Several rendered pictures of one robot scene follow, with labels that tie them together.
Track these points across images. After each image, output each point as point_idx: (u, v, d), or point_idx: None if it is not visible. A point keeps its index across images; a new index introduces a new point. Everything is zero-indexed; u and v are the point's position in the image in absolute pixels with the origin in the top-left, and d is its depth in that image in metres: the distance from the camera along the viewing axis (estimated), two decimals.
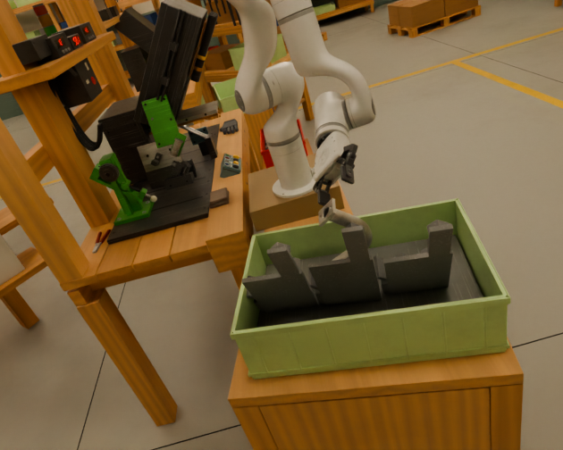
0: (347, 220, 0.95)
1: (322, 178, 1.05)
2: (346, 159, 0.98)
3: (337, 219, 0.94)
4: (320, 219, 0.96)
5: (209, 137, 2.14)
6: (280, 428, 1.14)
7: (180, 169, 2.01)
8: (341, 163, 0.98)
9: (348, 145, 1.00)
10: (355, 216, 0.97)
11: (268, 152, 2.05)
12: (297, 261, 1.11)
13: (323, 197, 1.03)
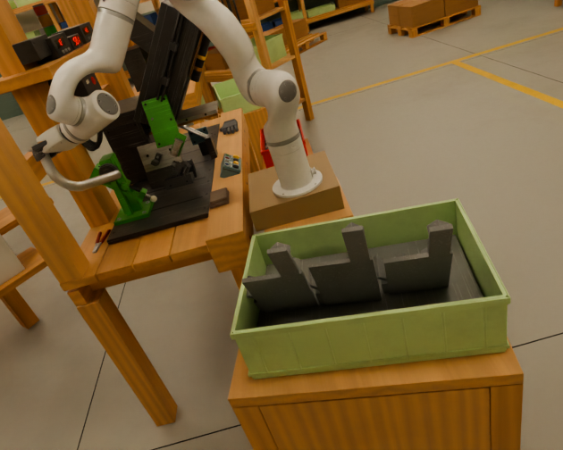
0: (41, 162, 1.31)
1: None
2: None
3: None
4: None
5: (209, 137, 2.14)
6: (280, 428, 1.14)
7: (180, 169, 2.01)
8: None
9: (37, 144, 1.23)
10: (48, 167, 1.30)
11: (268, 152, 2.05)
12: (297, 261, 1.11)
13: None
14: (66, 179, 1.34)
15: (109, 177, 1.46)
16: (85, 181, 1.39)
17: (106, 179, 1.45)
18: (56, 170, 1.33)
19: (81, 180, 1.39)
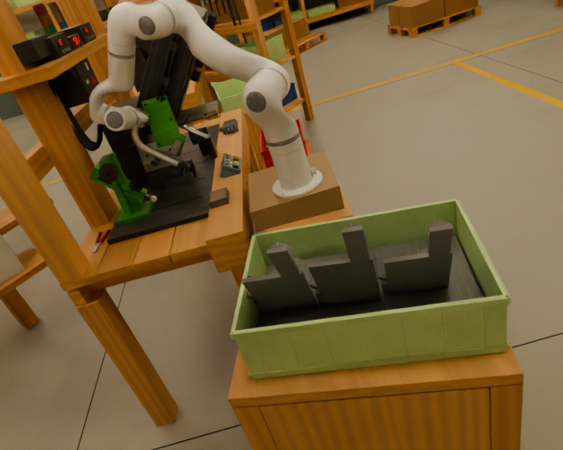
0: None
1: None
2: None
3: None
4: (147, 113, 1.93)
5: (209, 137, 2.14)
6: (280, 428, 1.14)
7: (180, 169, 2.01)
8: None
9: None
10: None
11: (268, 152, 2.05)
12: (297, 261, 1.11)
13: None
14: (138, 137, 1.95)
15: (164, 159, 1.97)
16: (146, 148, 1.96)
17: (162, 159, 1.97)
18: (138, 129, 1.94)
19: (147, 146, 1.97)
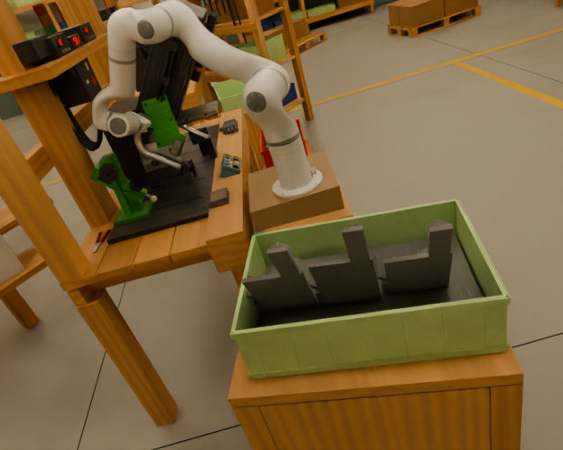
0: None
1: None
2: None
3: None
4: (150, 118, 1.93)
5: (209, 137, 2.14)
6: (280, 428, 1.14)
7: (180, 169, 2.01)
8: None
9: None
10: None
11: (268, 152, 2.05)
12: (297, 261, 1.11)
13: None
14: (140, 143, 1.95)
15: (168, 163, 1.97)
16: (149, 153, 1.96)
17: (165, 163, 1.97)
18: (140, 135, 1.95)
19: (151, 151, 1.97)
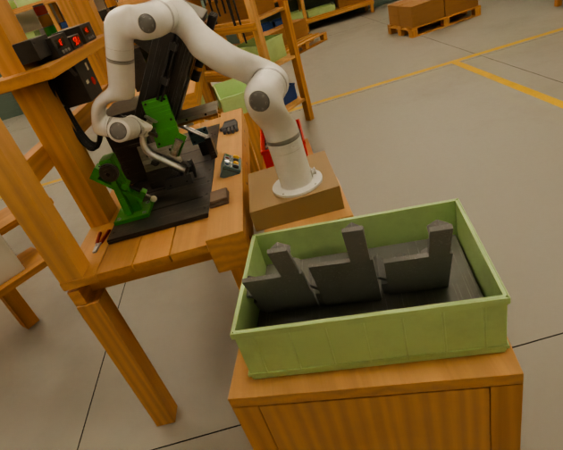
0: None
1: None
2: None
3: None
4: (155, 120, 1.94)
5: (209, 137, 2.14)
6: (280, 428, 1.14)
7: None
8: None
9: (122, 116, 1.79)
10: None
11: (268, 152, 2.05)
12: (297, 261, 1.11)
13: (153, 129, 1.87)
14: (146, 145, 1.96)
15: (173, 166, 1.98)
16: (155, 155, 1.97)
17: (170, 165, 1.98)
18: (146, 137, 1.95)
19: (155, 154, 1.97)
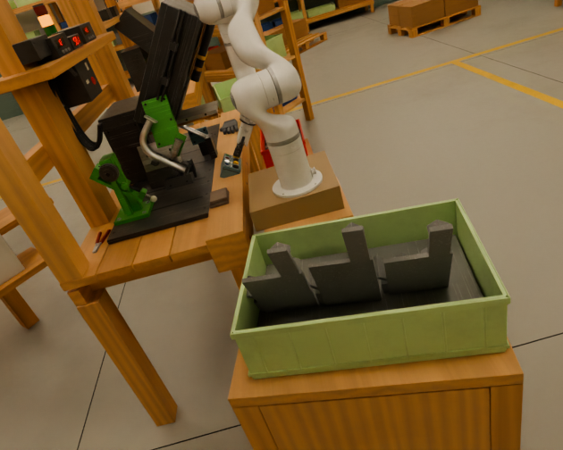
0: None
1: (244, 143, 2.00)
2: None
3: None
4: (155, 120, 1.94)
5: (209, 137, 2.14)
6: (280, 428, 1.14)
7: None
8: None
9: None
10: (141, 131, 1.94)
11: (268, 152, 2.05)
12: (297, 261, 1.11)
13: (239, 153, 2.03)
14: (146, 145, 1.96)
15: (173, 166, 1.98)
16: (155, 155, 1.97)
17: (170, 165, 1.98)
18: (146, 137, 1.95)
19: (155, 154, 1.97)
